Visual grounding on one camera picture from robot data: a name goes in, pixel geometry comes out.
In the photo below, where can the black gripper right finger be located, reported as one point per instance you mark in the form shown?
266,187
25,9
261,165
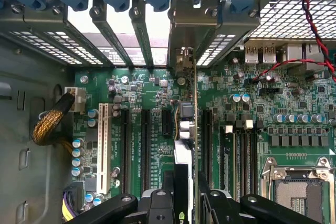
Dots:
223,208

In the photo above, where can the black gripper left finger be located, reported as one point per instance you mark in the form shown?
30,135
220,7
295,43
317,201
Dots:
157,208

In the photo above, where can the black RAM slot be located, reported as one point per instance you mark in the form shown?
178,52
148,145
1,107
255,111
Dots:
256,161
239,161
248,161

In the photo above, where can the long black expansion slot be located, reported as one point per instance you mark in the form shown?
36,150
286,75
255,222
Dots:
207,145
125,150
146,150

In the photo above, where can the CPU socket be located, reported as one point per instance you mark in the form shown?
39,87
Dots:
299,197

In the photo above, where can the white PCI slot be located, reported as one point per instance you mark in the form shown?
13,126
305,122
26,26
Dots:
103,148

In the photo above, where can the short black expansion slot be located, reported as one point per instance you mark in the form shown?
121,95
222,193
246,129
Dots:
167,123

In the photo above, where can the green motherboard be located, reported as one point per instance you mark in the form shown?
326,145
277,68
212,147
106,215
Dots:
218,98

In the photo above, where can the white power connector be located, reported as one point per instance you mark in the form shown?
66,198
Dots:
76,100

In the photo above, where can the silver USB port block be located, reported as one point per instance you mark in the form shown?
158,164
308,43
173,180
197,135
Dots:
260,53

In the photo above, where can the open metal PC case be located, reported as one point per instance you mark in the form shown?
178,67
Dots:
26,103

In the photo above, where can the plain metal slot cover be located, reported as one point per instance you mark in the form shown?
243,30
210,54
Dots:
141,35
110,35

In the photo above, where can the vented metal slot cover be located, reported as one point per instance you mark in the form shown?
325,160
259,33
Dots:
39,23
78,37
236,24

